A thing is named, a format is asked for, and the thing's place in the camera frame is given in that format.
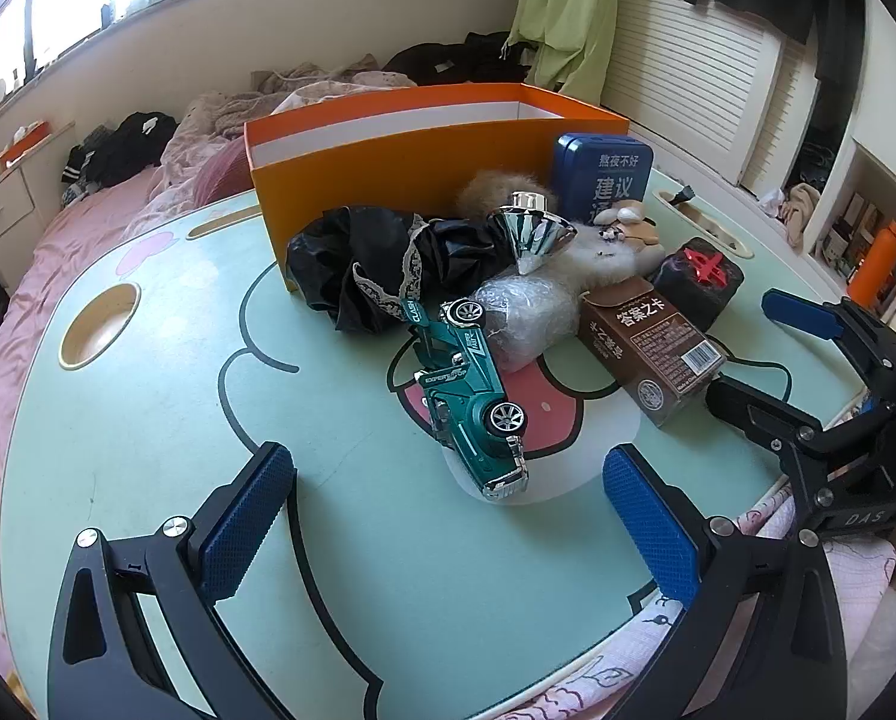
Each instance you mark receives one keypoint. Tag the white louvered door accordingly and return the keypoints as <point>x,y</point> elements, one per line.
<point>688,82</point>

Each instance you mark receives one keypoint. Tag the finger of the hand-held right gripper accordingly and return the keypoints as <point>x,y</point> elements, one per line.
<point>800,315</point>
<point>755,409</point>

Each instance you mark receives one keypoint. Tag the floral pink quilt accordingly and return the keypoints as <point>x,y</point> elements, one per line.
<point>208,135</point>

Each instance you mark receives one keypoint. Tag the black lace cloth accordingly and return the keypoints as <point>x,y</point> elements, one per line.
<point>335,255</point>

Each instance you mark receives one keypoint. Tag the orange bottle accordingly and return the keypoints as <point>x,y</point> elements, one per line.
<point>879,262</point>

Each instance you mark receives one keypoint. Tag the black and white clothes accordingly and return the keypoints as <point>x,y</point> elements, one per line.
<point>126,142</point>

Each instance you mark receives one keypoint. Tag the black cube with red plane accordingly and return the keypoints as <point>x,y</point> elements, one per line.
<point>688,292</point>

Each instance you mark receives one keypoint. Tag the small doll figure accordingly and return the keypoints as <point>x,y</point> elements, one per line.
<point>632,225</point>

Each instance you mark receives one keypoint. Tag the bubble wrap ball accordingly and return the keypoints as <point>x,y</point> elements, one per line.
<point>527,315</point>

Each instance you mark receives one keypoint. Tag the orange cardboard box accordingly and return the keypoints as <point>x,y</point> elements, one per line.
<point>418,165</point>

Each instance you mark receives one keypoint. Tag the brown card box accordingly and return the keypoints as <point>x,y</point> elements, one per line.
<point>643,345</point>

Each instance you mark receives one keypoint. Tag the green toy car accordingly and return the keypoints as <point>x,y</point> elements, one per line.
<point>463,405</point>

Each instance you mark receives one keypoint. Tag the blue tin box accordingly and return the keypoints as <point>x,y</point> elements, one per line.
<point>602,180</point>

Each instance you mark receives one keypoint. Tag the silver metal funnel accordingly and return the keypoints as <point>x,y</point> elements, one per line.
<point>534,236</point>

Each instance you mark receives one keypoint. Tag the beige crumpled cloth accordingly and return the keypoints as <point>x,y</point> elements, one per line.
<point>796,210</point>

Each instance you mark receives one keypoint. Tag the white bookshelf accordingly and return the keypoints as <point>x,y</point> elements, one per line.
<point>845,187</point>

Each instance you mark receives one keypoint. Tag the black clothes pile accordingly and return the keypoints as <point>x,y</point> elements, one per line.
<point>448,56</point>

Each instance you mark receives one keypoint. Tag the cartoon printed desktop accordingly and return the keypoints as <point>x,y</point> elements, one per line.
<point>193,360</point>

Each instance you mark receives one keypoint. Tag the green hanging cloth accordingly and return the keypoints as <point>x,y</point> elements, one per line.
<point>568,7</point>

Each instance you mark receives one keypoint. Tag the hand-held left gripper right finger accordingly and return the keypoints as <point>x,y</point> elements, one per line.
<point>650,532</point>

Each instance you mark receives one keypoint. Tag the orange tray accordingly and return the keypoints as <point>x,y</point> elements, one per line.
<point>24,142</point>

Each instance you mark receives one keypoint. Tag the white fluffy pompom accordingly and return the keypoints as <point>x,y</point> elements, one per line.
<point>605,262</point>

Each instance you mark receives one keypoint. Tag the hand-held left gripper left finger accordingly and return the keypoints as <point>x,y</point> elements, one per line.
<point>245,517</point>

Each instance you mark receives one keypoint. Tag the beige knitted blanket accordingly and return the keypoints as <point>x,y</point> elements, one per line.
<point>298,75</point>

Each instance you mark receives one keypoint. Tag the white drawer cabinet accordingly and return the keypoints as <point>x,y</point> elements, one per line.
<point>6,210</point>

